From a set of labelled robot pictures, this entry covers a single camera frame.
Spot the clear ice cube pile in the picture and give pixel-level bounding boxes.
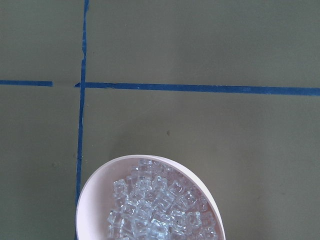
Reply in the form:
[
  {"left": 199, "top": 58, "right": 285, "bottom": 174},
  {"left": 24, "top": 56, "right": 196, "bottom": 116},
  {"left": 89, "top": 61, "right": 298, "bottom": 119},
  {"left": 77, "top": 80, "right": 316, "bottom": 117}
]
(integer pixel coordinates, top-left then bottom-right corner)
[{"left": 106, "top": 159, "right": 219, "bottom": 240}]

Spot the pink bowl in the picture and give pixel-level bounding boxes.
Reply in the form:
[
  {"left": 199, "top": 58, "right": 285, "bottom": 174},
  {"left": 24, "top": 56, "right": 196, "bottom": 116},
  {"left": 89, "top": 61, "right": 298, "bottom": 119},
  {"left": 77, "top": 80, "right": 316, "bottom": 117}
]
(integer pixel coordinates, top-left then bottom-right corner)
[{"left": 75, "top": 154, "right": 226, "bottom": 240}]

